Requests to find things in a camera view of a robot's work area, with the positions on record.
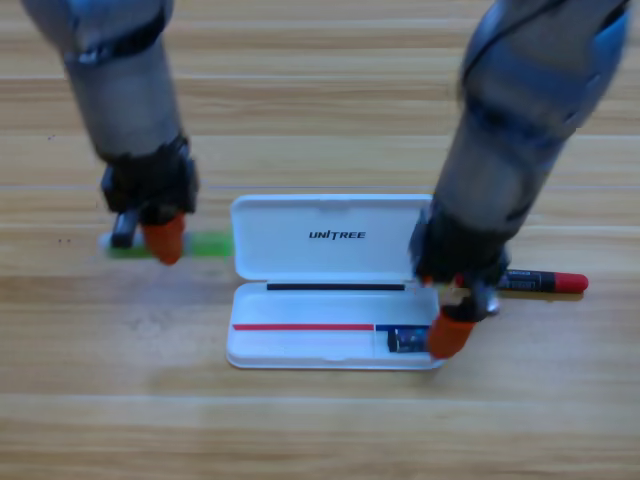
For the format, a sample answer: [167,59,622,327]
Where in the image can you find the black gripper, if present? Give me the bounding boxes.
[409,204,511,360]
[99,137,199,267]

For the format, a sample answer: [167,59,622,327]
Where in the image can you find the black eraser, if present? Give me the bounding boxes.
[386,327,432,354]

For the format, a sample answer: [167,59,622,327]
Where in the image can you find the green highlighter pen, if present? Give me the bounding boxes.
[98,230,235,260]

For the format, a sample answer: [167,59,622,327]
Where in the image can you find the red black marker pen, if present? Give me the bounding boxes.
[498,268,590,296]

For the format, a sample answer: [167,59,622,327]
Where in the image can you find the white Unitree pencil case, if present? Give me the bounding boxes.
[225,193,446,371]

